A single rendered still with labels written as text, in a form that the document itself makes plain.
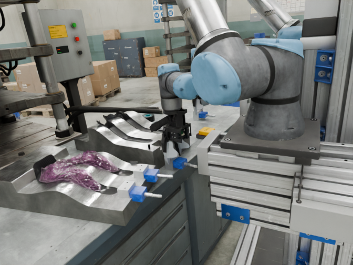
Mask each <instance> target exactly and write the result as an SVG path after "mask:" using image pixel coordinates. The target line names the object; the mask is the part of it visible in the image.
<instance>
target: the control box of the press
mask: <svg viewBox="0 0 353 265"><path fill-rule="evenodd" d="M38 11H39V15H40V19H41V23H42V26H43V30H44V34H45V37H46V42H47V43H48V44H51V45H52V46H53V50H54V53H53V55H51V61H52V64H53V68H54V72H55V76H56V80H57V82H58V83H61V84H62V85H63V86H64V87H65V90H66V94H67V98H68V102H69V106H70V107H72V106H82V103H81V99H80V94H79V90H78V86H77V84H78V81H79V79H80V78H81V79H83V78H84V77H85V76H88V75H92V74H94V73H95V72H94V67H93V63H92V58H91V53H90V48H89V43H88V38H87V33H86V28H85V23H84V18H83V15H82V10H81V9H39V10H38ZM21 14H22V18H23V21H24V25H25V28H26V32H27V36H28V39H29V43H30V46H32V45H34V42H33V38H32V35H31V32H30V28H29V24H28V21H27V17H26V13H25V12H21ZM34 60H35V64H36V67H37V71H38V74H39V78H40V82H41V83H45V81H44V78H43V74H42V71H41V67H40V64H39V60H38V58H36V57H34ZM71 126H72V128H73V131H75V132H78V133H82V135H83V134H85V133H87V132H88V130H87V124H86V120H85V116H84V113H83V114H80V115H79V116H77V117H76V118H75V119H74V120H73V121H72V123H71Z"/></svg>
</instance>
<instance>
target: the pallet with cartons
mask: <svg viewBox="0 0 353 265"><path fill-rule="evenodd" d="M92 63H93V67H94V72H95V73H94V74H92V75H90V78H91V83H92V87H93V91H94V96H95V98H98V100H99V102H100V101H106V98H108V97H114V96H115V95H114V94H115V93H121V88H120V80H119V75H118V71H117V65H116V60H104V61H95V62H92Z"/></svg>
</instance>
